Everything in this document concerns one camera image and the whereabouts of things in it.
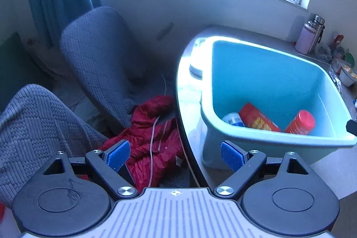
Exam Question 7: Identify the red black box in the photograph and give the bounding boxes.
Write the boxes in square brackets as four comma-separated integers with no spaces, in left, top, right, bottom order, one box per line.
[330,34,344,51]

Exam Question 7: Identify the red down jacket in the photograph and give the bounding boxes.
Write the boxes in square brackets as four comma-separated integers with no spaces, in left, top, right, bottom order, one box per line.
[99,95,184,192]

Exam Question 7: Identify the grey knit chair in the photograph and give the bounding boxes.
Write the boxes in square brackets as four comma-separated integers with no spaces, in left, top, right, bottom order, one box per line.
[59,5,191,188]

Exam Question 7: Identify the pink water bottle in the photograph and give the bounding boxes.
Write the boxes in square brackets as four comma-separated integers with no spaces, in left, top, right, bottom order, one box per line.
[295,21,317,54]

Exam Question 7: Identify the red snack box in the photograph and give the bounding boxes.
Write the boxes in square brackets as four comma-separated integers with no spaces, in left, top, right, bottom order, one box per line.
[239,103,281,132]

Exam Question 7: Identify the red lid jar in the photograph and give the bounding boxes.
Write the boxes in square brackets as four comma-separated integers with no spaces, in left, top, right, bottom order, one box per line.
[285,110,315,135]

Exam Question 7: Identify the white bowl with food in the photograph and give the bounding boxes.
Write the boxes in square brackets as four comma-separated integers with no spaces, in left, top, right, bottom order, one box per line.
[339,65,356,87]

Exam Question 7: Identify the teal plastic storage bin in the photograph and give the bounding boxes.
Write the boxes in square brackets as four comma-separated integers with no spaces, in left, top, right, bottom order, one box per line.
[199,35,357,171]

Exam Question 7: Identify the blue white can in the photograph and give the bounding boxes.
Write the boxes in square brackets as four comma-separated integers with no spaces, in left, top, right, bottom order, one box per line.
[222,112,245,127]

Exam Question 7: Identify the white charging cable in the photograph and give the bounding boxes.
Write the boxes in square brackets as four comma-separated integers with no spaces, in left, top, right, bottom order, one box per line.
[147,73,170,188]

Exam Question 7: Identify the steel thermos bottle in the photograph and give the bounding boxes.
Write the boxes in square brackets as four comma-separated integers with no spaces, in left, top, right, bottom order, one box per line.
[312,14,325,45]

